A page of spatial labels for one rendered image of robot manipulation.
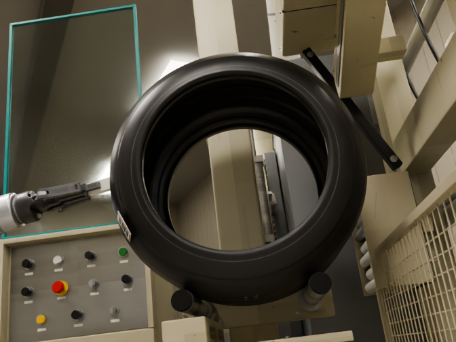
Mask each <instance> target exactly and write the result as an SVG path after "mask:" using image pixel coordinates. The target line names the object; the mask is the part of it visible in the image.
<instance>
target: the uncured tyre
mask: <svg viewBox="0 0 456 342"><path fill-rule="evenodd" d="M239 129H251V130H260V131H264V132H268V133H270V134H273V135H275V136H278V137H280V138H281V139H283V140H285V141H286V142H288V143H289V144H290V145H292V146H293V147H294V148H295V149H296V150H297V151H298V152H299V153H300V154H301V155H302V156H303V158H304V159H305V161H306V162H307V164H308V165H309V167H310V169H311V171H312V173H313V177H314V179H315V182H316V187H317V192H318V202H317V204H316V205H315V206H314V208H313V210H312V211H311V212H310V213H309V215H308V216H307V217H306V218H305V219H304V220H303V221H302V222H301V223H300V224H299V225H298V226H297V227H296V228H294V229H293V230H292V231H291V232H289V233H287V234H286V235H285V236H283V237H281V238H280V239H278V240H276V241H273V242H271V243H268V244H266V245H263V246H259V247H256V248H250V249H245V250H218V249H213V248H208V247H205V246H201V245H199V244H196V243H193V242H191V241H189V240H187V239H185V238H183V237H182V236H180V235H179V234H177V233H176V231H175V229H174V226H173V224H172V219H171V216H170V208H169V196H170V187H171V184H172V180H173V178H174V175H175V173H176V170H177V169H178V167H179V165H180V164H181V162H182V161H183V159H184V158H185V157H186V155H187V154H188V153H189V152H190V151H191V150H192V149H193V148H194V147H196V146H197V145H198V144H200V143H201V142H202V141H204V140H206V139H207V138H210V137H211V136H214V135H216V134H219V133H221V132H226V131H229V130H239ZM109 182H110V190H111V200H112V205H113V210H114V213H115V217H116V219H117V211H119V213H120V215H121V216H122V218H123V220H124V222H125V224H126V225H127V227H128V229H129V231H130V233H131V238H130V242H129V241H128V239H127V237H126V235H125V233H124V231H123V229H122V228H121V226H120V224H119V222H118V220H117V222H118V225H119V227H120V229H121V232H122V233H123V236H124V237H125V239H126V241H127V242H128V243H129V245H130V247H131V248H132V249H133V251H134V252H135V253H136V255H137V256H138V257H139V258H140V260H141V261H142V262H143V263H144V264H145V265H146V266H147V267H149V268H150V269H151V270H152V271H154V272H155V273H156V274H157V275H158V276H160V277H161V278H163V279H165V280H166V281H167V282H169V283H171V284H173V285H174V286H176V287H177V288H179V289H183V290H188V291H189V292H190V293H192V294H193V295H195V296H197V297H198V298H200V299H201V300H204V301H208V302H211V303H216V304H220V305H229V306H232V305H233V306H253V305H262V304H266V303H270V302H274V301H277V300H280V299H283V298H285V297H288V296H290V295H293V294H294V293H296V292H298V291H300V290H302V289H303V288H304V287H306V285H307V283H308V281H309V279H310V277H311V276H312V275H313V274H314V273H317V272H325V271H326V270H327V269H328V267H329V266H330V265H331V264H332V263H331V262H333V261H334V260H335V258H336V257H337V256H338V254H339V253H340V251H341V250H342V248H343V247H344V245H345V243H346V242H347V241H348V239H349V237H350V235H351V234H352V232H353V230H354V228H355V226H356V224H357V222H358V219H359V217H360V214H361V211H362V208H363V205H364V200H365V195H366V186H367V164H366V155H365V151H364V145H363V143H362V139H361V136H360V133H359V131H358V128H357V125H356V123H355V121H354V119H353V117H352V115H351V113H350V112H349V110H348V109H347V107H346V106H345V104H344V103H343V101H342V100H341V99H340V98H339V97H338V96H337V94H336V93H335V92H334V91H333V90H332V89H331V88H330V87H329V86H328V85H327V84H326V83H324V82H323V81H322V80H321V79H320V78H318V77H317V76H315V75H314V74H313V73H311V72H309V71H308V70H306V69H304V68H303V67H301V66H299V65H297V64H294V63H292V62H289V61H287V60H284V59H281V58H277V57H274V56H269V55H265V54H256V53H247V52H235V53H226V54H217V55H213V56H208V57H205V58H200V59H198V60H194V61H193V62H190V63H187V64H185V65H183V66H180V67H178V68H177V69H175V70H173V71H172V72H170V73H168V74H167V75H165V76H164V77H162V78H161V79H160V80H158V81H157V82H156V83H154V84H153V85H152V86H151V87H150V88H149V89H148V90H147V91H146V92H145V93H144V94H143V95H142V96H141V97H140V98H139V99H138V100H137V102H136V103H135V104H134V106H133V107H132V108H131V110H130V112H129V113H128V114H127V116H126V118H125V119H124V121H123V123H122V125H121V127H120V129H119V132H118V134H117V138H116V139H115V144H114V146H113V151H112V155H111V163H110V172H109ZM333 259H334V260H333ZM259 294H261V299H253V300H246V301H243V300H242V298H241V296H250V295H259ZM231 304H232V305H231Z"/></svg>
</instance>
